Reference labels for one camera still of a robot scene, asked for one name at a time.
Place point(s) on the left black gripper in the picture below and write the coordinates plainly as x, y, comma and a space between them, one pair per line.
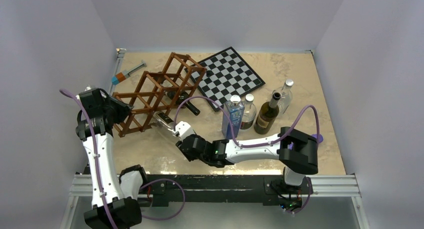
124, 108

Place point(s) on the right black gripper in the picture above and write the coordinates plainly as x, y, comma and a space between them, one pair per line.
189, 157

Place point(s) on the brown wooden wine rack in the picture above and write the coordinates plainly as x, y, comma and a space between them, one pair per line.
159, 92

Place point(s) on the clear glass bottle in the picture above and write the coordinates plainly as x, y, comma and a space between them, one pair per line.
162, 121

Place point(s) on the dark green wine bottle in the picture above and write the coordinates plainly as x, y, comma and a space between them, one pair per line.
183, 96

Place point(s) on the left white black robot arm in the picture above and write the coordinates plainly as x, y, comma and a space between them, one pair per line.
114, 203

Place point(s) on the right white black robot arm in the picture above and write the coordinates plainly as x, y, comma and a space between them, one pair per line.
297, 150

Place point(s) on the blue square bottle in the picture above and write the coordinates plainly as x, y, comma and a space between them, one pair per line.
234, 110

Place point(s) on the clear bottle silver cap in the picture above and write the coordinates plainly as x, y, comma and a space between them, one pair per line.
249, 113

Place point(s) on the olive wine bottle tan label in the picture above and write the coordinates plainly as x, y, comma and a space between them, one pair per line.
267, 114

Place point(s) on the clear bottle far right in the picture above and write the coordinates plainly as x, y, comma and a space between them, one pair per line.
286, 96

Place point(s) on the blue orange syringe toy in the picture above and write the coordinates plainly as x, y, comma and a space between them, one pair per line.
122, 76

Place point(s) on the black white checkerboard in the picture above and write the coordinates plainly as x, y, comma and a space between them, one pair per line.
232, 75

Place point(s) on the black chess piece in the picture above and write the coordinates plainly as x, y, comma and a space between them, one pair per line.
209, 73

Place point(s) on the purple toy microphone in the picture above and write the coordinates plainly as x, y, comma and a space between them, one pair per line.
319, 138

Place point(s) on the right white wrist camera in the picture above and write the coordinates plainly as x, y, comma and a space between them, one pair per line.
182, 130

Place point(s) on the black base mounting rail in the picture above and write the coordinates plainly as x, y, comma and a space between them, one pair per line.
267, 190

